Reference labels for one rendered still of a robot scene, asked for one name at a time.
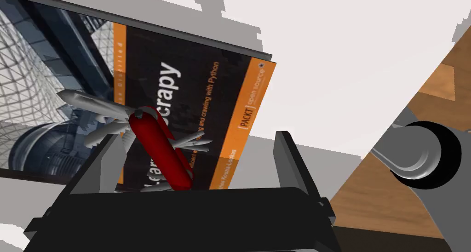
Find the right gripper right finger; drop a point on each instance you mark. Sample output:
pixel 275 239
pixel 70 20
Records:
pixel 292 163

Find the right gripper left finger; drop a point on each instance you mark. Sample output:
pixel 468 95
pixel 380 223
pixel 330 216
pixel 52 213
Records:
pixel 101 167

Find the red pocket knife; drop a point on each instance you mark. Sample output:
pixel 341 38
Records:
pixel 162 152

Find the black and orange book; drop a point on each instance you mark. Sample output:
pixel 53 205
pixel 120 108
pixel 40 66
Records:
pixel 209 97

